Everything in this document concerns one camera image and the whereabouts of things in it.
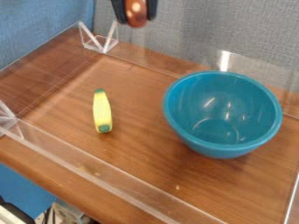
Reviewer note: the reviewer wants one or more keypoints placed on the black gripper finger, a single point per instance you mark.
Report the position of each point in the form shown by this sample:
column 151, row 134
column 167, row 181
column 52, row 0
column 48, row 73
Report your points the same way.
column 119, row 8
column 151, row 8

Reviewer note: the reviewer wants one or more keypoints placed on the brown toy mushroom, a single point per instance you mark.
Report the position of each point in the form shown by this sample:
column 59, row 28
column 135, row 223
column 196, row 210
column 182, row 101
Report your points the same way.
column 136, row 13

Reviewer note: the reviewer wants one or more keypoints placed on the blue plastic bowl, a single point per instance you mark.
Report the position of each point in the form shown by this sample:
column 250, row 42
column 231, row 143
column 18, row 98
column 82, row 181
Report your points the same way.
column 223, row 113

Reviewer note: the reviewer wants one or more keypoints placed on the clear acrylic table barrier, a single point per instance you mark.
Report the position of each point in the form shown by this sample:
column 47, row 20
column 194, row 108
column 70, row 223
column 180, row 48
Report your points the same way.
column 135, row 175

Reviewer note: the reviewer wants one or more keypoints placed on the yellow toy corn cob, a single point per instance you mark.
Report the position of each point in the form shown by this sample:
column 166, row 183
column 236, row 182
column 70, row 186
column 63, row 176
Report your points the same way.
column 102, row 112

